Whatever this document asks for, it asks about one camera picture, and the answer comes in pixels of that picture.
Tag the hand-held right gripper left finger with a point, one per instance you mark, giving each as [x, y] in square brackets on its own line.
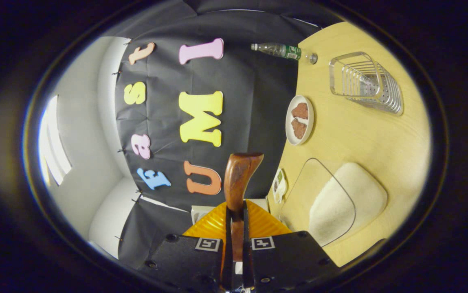
[185, 260]

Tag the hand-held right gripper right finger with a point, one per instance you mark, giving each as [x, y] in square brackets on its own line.
[291, 260]

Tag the white rice cooker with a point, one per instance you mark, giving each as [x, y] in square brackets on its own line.
[199, 212]

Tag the brown wooden spoon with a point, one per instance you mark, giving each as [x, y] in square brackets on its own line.
[238, 179]

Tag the clear glass rice container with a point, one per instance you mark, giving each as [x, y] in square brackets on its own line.
[299, 191]

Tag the small white divided dish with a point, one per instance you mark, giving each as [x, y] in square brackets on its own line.
[279, 187]

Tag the white round plate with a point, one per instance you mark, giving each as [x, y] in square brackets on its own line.
[306, 134]

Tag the brown meat piece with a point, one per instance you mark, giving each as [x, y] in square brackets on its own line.
[299, 129]
[300, 110]

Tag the large ceiling light panel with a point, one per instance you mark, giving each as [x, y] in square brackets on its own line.
[54, 142]

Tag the black backdrop cloth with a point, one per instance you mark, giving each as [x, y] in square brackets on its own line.
[250, 81]

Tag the clear green-label plastic bottle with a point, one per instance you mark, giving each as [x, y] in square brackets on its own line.
[284, 51]

